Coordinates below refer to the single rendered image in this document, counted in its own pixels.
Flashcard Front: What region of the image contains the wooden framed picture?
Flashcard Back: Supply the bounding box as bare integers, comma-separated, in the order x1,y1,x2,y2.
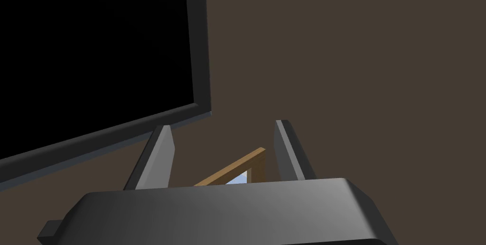
193,147,267,187

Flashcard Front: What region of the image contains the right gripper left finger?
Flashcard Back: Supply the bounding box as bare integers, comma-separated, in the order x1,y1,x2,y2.
123,125,176,191

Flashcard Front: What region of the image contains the black flat screen television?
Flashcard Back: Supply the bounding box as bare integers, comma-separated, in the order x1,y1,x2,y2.
0,0,213,194

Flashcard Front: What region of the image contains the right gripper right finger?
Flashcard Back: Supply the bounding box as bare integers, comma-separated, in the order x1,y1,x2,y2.
274,119,318,182

